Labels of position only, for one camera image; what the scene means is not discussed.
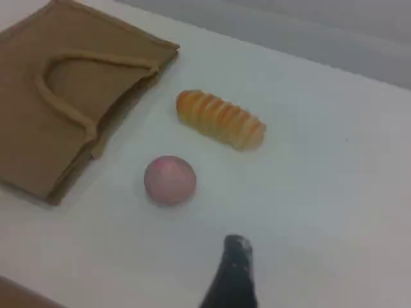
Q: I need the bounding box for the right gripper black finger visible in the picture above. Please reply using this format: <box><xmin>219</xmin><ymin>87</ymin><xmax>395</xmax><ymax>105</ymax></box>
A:
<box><xmin>198</xmin><ymin>234</ymin><xmax>259</xmax><ymax>308</ymax></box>

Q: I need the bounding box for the pink peach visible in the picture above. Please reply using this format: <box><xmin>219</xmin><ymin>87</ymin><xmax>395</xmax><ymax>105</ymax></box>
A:
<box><xmin>143</xmin><ymin>155</ymin><xmax>197</xmax><ymax>207</ymax></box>

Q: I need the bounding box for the long striped bread loaf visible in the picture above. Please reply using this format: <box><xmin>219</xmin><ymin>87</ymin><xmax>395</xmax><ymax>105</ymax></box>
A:
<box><xmin>175</xmin><ymin>89</ymin><xmax>268</xmax><ymax>151</ymax></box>

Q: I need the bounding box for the brown burlap tote bag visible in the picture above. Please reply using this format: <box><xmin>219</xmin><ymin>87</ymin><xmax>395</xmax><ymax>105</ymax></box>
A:
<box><xmin>0</xmin><ymin>0</ymin><xmax>180</xmax><ymax>207</ymax></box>

